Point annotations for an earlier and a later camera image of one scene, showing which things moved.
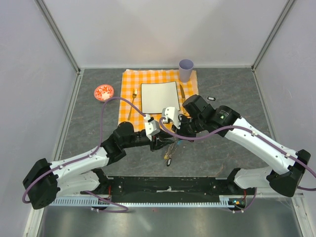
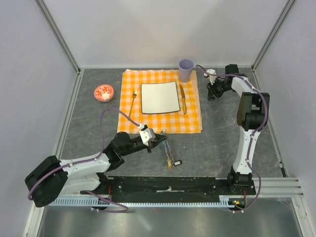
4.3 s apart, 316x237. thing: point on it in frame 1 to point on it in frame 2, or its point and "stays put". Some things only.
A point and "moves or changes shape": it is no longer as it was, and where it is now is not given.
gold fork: (134, 94) stays put
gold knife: (182, 94) stays put
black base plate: (165, 189) stays put
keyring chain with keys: (171, 151) moves or changes shape
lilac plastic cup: (185, 66) stays put
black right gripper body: (189, 127) to (219, 87)
